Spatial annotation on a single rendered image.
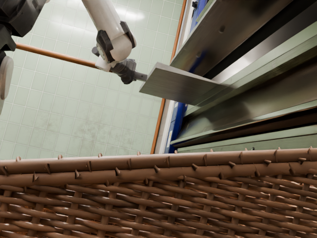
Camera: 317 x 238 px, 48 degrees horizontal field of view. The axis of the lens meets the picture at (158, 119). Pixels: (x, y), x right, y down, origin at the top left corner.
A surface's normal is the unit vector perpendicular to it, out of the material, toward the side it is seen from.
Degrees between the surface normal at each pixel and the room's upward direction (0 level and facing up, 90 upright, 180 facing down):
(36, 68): 90
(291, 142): 90
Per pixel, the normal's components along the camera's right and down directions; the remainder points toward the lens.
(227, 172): 0.15, 0.27
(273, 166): 0.12, -0.49
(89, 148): 0.16, -0.11
